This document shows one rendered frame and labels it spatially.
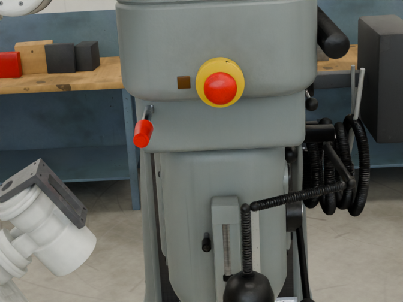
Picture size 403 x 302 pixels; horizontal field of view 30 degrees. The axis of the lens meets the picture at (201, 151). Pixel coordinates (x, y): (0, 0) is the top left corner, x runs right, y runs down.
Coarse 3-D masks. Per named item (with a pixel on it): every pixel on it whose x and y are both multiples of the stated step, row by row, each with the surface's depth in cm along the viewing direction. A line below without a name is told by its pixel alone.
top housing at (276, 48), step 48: (144, 0) 91; (192, 0) 91; (240, 0) 91; (288, 0) 91; (144, 48) 93; (192, 48) 93; (240, 48) 93; (288, 48) 93; (144, 96) 96; (192, 96) 95; (240, 96) 96
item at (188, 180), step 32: (160, 160) 116; (192, 160) 111; (224, 160) 111; (256, 160) 111; (192, 192) 113; (224, 192) 113; (256, 192) 113; (192, 224) 115; (256, 224) 115; (192, 256) 117; (256, 256) 116; (192, 288) 119
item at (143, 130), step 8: (144, 112) 102; (152, 112) 104; (144, 120) 96; (136, 128) 94; (144, 128) 93; (152, 128) 96; (136, 136) 92; (144, 136) 92; (136, 144) 92; (144, 144) 92
